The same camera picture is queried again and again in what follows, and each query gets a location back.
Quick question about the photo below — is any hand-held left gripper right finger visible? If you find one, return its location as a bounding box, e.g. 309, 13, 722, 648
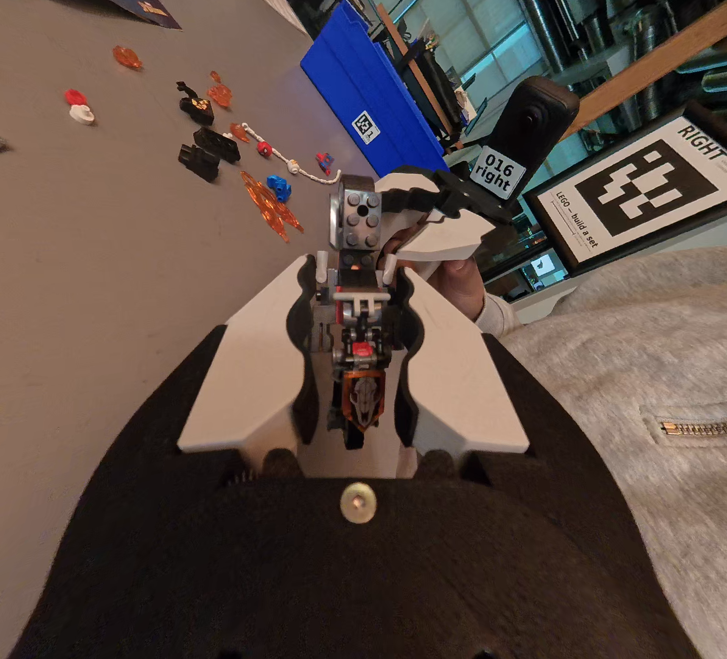
395, 266, 530, 469

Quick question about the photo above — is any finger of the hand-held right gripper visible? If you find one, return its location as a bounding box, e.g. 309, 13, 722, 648
374, 172, 451, 216
382, 207, 498, 281

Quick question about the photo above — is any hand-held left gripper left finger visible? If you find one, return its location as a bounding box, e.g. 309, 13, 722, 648
177, 255, 319, 472

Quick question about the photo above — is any grey studded lego block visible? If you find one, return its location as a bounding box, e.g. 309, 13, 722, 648
328, 173, 382, 252

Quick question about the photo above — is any black lego motorcycle model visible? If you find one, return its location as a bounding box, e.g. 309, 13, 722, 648
309, 250, 398, 451

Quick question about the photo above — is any person's right forearm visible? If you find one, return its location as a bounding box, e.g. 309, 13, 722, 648
474, 293, 526, 339

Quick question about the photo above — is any large orange lego flame piece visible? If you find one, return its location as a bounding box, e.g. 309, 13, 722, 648
240, 171, 304, 244

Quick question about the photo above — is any black lego piece gold print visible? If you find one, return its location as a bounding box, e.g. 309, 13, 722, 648
176, 81, 215, 126

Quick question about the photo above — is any person's right hand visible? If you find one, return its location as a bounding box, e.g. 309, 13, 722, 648
440, 256, 487, 322

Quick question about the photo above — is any background wooden desk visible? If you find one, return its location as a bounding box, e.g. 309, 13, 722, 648
375, 3, 463, 151

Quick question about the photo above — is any blue plastic bin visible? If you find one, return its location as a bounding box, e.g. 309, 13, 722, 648
300, 0, 449, 178

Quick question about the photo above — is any person's grey hoodie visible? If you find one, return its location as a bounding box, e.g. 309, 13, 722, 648
500, 247, 727, 659

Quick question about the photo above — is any framed marker sign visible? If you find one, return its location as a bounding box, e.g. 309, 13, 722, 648
523, 100, 727, 278

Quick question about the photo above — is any wooden beam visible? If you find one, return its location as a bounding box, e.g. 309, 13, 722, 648
562, 0, 727, 139

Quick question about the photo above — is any white lego chain red head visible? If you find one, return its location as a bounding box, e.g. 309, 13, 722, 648
241, 122, 342, 185

